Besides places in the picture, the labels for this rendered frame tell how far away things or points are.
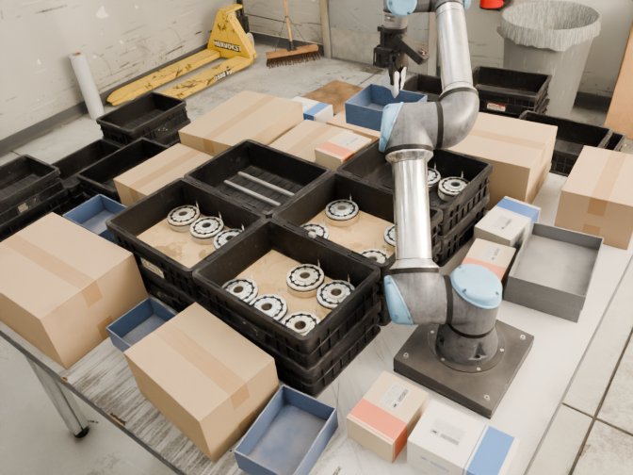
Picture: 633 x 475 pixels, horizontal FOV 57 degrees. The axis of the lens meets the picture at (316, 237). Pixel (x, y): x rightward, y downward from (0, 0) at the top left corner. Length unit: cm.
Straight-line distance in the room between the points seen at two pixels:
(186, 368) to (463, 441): 64
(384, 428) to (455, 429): 15
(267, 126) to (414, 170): 94
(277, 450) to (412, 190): 68
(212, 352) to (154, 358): 14
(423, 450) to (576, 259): 80
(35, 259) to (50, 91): 311
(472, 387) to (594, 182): 83
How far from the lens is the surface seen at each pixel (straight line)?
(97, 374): 171
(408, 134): 141
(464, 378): 148
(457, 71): 153
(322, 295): 151
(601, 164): 209
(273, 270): 164
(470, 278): 138
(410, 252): 137
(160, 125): 325
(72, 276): 171
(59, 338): 169
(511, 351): 156
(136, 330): 177
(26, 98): 477
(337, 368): 151
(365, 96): 189
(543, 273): 177
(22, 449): 261
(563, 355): 163
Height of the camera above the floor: 190
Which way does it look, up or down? 38 degrees down
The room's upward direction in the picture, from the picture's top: 6 degrees counter-clockwise
